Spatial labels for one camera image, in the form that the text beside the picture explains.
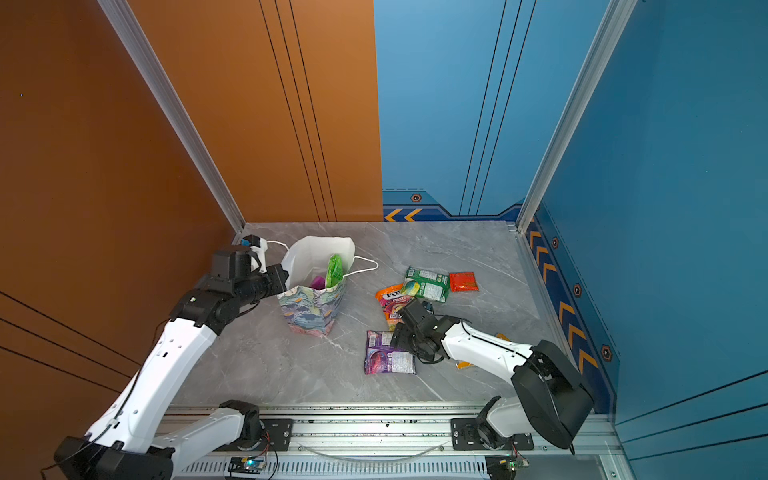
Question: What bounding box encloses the colourful fruits candy bag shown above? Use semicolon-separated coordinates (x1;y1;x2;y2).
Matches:
375;284;414;332

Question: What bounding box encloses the purple berries candy bag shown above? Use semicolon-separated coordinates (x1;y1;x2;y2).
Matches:
363;331;416;375

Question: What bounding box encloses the floral paper bag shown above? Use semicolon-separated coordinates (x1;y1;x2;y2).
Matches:
276;236;379;337

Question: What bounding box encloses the magenta purple snack bag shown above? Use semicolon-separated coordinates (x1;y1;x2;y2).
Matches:
310;275;326;290

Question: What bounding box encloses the green Lays chips bag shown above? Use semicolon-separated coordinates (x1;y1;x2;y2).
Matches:
325;254;345;289

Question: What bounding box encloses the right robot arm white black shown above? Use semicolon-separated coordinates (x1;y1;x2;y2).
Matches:
392;299;595;453

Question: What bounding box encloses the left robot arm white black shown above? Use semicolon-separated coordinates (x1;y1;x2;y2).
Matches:
54;235;288;479

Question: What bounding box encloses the green white snack packet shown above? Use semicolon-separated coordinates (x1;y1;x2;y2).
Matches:
401;267;450;303

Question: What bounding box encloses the orange yellow snack packet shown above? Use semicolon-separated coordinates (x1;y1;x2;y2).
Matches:
456;332;509;369

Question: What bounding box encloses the red small snack packet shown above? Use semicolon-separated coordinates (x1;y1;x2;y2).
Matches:
449;272;479;292

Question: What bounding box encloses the right circuit board green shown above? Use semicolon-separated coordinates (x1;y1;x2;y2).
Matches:
485;456;529;480

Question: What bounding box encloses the circuit board green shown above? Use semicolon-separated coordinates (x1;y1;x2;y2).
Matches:
485;456;529;480
227;456;267;476

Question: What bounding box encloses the left circuit board green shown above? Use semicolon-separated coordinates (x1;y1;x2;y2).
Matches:
227;456;267;476

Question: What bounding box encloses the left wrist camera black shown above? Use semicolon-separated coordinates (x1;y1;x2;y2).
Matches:
240;234;268;273

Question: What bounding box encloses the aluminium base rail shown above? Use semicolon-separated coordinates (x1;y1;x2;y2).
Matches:
155;401;637;480

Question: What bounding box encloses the aluminium left corner post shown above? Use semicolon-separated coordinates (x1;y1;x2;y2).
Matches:
98;0;246;234

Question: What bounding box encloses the aluminium corner post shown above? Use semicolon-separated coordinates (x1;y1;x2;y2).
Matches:
515;0;637;234
98;0;246;234

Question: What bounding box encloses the aluminium right corner post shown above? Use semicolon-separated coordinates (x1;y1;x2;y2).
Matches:
515;0;637;234

